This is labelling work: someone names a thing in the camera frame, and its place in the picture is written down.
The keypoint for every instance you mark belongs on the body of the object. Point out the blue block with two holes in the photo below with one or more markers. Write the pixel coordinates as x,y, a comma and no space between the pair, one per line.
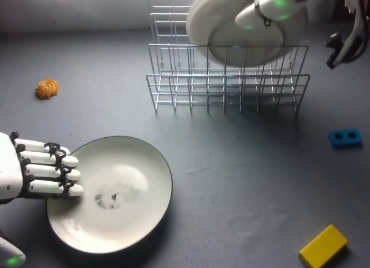
345,143

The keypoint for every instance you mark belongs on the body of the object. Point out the yellow rectangular block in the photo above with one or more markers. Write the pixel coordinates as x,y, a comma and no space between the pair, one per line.
323,245

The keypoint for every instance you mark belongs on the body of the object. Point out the orange swirl cookie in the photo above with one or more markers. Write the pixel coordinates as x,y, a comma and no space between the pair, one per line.
47,90

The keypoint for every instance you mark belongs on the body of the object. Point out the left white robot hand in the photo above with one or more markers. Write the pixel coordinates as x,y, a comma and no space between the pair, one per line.
37,163

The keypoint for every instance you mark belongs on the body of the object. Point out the white plate dark rim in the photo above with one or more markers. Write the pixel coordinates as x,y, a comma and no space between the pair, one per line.
202,19
121,221

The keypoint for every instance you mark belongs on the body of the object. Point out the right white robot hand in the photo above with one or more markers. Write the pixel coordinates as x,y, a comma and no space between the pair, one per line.
274,7

